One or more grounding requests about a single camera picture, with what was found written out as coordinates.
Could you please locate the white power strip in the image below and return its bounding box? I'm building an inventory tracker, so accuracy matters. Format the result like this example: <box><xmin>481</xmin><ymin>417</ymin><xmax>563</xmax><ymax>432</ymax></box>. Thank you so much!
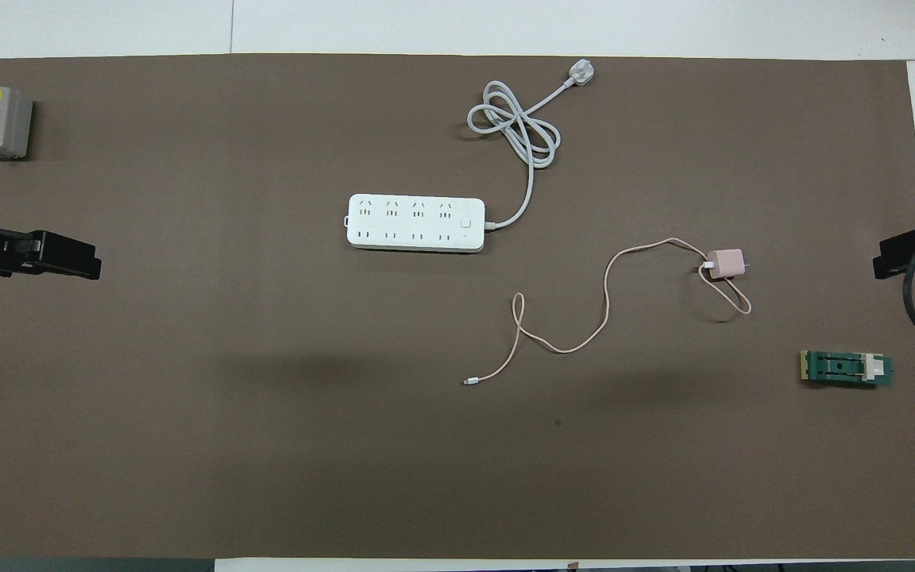
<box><xmin>346</xmin><ymin>194</ymin><xmax>487</xmax><ymax>253</ymax></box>

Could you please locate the pink charging cable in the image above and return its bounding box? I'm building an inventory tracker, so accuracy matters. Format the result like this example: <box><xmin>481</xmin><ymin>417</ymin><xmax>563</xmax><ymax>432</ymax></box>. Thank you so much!
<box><xmin>462</xmin><ymin>238</ymin><xmax>753</xmax><ymax>387</ymax></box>

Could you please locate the brown table mat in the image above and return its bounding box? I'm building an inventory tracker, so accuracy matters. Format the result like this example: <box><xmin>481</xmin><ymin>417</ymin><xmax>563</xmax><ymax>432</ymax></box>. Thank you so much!
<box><xmin>0</xmin><ymin>54</ymin><xmax>915</xmax><ymax>559</ymax></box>

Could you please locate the white power cord with plug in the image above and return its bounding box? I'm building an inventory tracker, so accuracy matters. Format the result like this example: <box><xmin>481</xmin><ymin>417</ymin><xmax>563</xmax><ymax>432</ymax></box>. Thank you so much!
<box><xmin>467</xmin><ymin>61</ymin><xmax>596</xmax><ymax>231</ymax></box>

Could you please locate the pink charger adapter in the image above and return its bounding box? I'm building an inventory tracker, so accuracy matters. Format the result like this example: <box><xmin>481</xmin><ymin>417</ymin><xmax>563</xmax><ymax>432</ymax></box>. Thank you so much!
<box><xmin>704</xmin><ymin>249</ymin><xmax>751</xmax><ymax>280</ymax></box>

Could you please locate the grey on-off switch box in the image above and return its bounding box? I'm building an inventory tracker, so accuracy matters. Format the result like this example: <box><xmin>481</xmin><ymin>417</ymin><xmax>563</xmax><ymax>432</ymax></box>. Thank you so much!
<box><xmin>0</xmin><ymin>86</ymin><xmax>34</xmax><ymax>161</ymax></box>

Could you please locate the green knife switch block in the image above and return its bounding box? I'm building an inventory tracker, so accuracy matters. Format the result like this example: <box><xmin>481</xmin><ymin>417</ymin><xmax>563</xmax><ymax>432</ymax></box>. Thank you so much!
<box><xmin>800</xmin><ymin>350</ymin><xmax>895</xmax><ymax>390</ymax></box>

